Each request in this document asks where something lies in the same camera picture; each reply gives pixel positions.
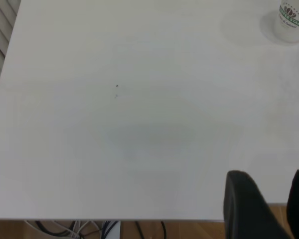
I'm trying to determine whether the white floor cable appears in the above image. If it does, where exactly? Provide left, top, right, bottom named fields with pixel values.
left=26, top=220, right=102, bottom=238

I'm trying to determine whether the white paper coffee cup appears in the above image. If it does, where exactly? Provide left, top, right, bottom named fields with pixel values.
left=260, top=0, right=299, bottom=43

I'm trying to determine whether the white slatted radiator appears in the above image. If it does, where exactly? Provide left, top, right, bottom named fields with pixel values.
left=0, top=0, right=22, bottom=103

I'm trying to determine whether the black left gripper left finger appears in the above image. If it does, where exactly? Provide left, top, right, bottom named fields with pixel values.
left=223, top=170, right=292, bottom=239

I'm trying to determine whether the white table leg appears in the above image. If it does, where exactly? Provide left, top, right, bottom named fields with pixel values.
left=103, top=220, right=122, bottom=239

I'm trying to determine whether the black floor cable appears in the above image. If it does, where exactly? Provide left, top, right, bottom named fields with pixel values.
left=160, top=221, right=168, bottom=239
left=34, top=220, right=77, bottom=237
left=135, top=221, right=144, bottom=239

